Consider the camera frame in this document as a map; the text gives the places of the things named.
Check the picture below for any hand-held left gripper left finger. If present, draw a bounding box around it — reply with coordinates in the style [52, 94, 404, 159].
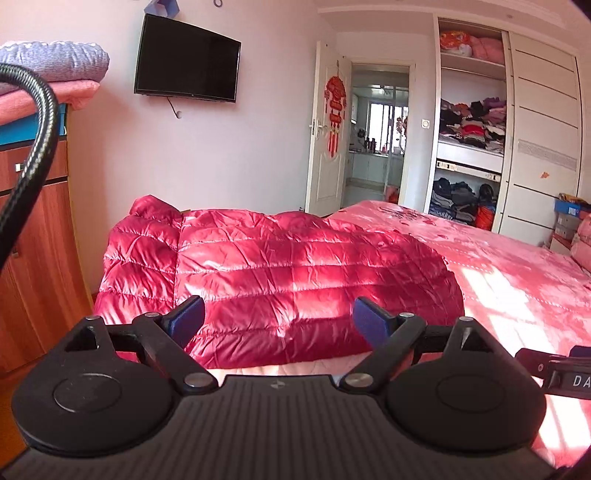
[62, 295, 220, 395]

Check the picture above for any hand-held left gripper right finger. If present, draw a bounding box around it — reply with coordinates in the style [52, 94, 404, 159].
[339, 296, 497, 398]

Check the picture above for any red down jacket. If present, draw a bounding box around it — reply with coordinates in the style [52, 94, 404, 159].
[93, 195, 465, 370]

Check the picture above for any dark clothes pile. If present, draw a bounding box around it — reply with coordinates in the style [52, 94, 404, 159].
[429, 178, 498, 230]

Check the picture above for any mixed colour clothes pile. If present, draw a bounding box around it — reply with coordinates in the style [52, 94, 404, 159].
[438, 96, 508, 153]

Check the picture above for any folded pink quilt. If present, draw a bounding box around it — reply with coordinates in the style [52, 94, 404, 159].
[570, 215, 591, 273]

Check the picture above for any grey shoe box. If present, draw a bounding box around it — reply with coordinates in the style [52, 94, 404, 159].
[549, 213, 585, 254]

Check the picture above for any pink printed bed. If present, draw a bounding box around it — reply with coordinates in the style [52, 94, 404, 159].
[92, 199, 591, 469]

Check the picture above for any blue shoe box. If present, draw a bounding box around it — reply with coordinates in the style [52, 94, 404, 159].
[554, 194, 591, 219]

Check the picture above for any white door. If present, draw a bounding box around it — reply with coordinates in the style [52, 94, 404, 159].
[305, 41, 352, 215]

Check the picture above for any wooden cabinet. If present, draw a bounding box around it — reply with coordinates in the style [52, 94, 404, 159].
[0, 104, 95, 374]

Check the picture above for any white wardrobe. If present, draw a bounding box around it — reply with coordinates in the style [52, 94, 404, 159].
[422, 13, 585, 247]

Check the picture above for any pink folded blanket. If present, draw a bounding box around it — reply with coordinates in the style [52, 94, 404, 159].
[0, 79, 101, 126]

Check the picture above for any cyan box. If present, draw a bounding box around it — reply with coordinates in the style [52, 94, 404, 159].
[0, 102, 69, 148]

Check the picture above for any purple folded blanket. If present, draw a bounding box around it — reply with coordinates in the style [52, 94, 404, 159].
[0, 41, 110, 84]

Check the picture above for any shelf of folded bedding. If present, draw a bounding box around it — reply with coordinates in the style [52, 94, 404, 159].
[438, 30, 505, 62]

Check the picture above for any red knot wall hanging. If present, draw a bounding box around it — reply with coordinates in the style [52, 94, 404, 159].
[323, 60, 348, 158]

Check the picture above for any black flexible hose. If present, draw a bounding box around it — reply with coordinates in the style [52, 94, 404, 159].
[0, 64, 60, 273]

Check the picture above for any black wall television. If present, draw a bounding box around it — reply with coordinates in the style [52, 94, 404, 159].
[134, 13, 242, 103]

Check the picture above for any purple paper wall ornament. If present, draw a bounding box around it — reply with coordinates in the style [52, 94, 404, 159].
[144, 0, 180, 17]

